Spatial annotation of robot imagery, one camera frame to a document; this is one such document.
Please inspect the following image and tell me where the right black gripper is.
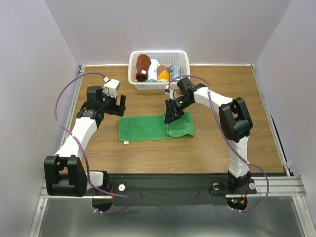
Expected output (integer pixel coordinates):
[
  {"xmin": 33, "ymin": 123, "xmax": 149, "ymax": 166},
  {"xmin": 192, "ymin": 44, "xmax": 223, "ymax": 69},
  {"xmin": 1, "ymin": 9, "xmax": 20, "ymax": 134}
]
[{"xmin": 163, "ymin": 96, "xmax": 193, "ymax": 124}]

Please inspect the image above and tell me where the green towel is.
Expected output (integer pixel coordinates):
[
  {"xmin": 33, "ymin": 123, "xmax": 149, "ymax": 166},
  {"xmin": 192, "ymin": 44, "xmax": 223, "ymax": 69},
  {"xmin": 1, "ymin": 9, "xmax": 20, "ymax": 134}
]
[{"xmin": 118, "ymin": 112, "xmax": 195, "ymax": 142}]

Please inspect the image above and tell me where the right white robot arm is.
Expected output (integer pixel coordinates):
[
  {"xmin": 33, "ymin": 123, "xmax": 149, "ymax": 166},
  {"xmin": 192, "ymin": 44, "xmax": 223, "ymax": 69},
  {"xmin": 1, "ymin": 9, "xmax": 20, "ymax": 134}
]
[{"xmin": 164, "ymin": 76, "xmax": 253, "ymax": 193}]

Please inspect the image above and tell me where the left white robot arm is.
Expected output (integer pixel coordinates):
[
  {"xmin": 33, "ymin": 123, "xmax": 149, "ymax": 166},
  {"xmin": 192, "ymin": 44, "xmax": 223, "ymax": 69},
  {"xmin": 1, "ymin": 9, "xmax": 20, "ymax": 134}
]
[{"xmin": 44, "ymin": 79, "xmax": 126, "ymax": 197}]

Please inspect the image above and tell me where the white plastic basket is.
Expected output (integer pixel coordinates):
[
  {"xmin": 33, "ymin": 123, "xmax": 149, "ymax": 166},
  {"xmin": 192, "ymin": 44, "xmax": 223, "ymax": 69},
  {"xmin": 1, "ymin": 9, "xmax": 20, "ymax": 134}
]
[{"xmin": 128, "ymin": 50, "xmax": 191, "ymax": 90}]

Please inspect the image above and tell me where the brown orange rolled towel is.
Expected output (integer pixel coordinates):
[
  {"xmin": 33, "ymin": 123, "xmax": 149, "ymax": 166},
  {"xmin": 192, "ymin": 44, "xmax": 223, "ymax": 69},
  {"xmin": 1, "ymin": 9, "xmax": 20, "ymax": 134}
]
[{"xmin": 157, "ymin": 65, "xmax": 170, "ymax": 82}]

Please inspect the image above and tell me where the grey patterned rolled towel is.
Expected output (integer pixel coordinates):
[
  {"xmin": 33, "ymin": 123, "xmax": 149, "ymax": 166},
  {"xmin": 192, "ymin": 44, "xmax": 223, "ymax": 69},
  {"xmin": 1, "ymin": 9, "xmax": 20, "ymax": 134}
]
[{"xmin": 169, "ymin": 63, "xmax": 183, "ymax": 81}]

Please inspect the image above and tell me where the white blue rolled towel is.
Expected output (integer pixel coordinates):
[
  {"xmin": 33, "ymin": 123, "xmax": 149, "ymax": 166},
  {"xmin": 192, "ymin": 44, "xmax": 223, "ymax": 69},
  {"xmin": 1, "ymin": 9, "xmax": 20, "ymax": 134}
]
[{"xmin": 145, "ymin": 59, "xmax": 160, "ymax": 83}]

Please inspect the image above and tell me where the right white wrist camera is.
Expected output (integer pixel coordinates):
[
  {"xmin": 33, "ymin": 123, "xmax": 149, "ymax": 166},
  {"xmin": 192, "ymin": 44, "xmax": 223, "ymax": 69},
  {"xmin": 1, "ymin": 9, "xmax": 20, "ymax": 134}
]
[{"xmin": 164, "ymin": 85, "xmax": 178, "ymax": 100}]

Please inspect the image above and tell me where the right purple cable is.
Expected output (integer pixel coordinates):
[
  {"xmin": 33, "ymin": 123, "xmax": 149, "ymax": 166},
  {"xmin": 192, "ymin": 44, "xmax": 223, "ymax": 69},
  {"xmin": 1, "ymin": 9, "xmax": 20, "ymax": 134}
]
[{"xmin": 165, "ymin": 75, "xmax": 270, "ymax": 213}]

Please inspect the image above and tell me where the purple cable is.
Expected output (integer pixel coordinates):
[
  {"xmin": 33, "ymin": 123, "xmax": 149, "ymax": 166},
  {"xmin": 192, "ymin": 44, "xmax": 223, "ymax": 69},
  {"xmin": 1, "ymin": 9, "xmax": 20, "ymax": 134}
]
[
  {"xmin": 54, "ymin": 72, "xmax": 131, "ymax": 215},
  {"xmin": 165, "ymin": 75, "xmax": 270, "ymax": 213}
]

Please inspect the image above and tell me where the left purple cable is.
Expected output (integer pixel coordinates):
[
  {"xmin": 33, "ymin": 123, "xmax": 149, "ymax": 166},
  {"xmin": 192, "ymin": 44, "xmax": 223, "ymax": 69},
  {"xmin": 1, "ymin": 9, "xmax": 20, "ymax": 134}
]
[{"xmin": 54, "ymin": 72, "xmax": 131, "ymax": 215}]

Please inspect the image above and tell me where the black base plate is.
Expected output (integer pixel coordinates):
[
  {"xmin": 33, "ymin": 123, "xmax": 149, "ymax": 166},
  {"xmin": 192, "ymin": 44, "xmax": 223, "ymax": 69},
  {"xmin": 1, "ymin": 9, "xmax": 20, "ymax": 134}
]
[{"xmin": 92, "ymin": 173, "xmax": 257, "ymax": 212}]

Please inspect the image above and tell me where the aluminium frame rail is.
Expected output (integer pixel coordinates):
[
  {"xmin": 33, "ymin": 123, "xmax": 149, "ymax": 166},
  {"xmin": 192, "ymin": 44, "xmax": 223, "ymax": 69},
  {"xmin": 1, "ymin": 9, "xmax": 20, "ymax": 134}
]
[{"xmin": 29, "ymin": 78, "xmax": 82, "ymax": 237}]

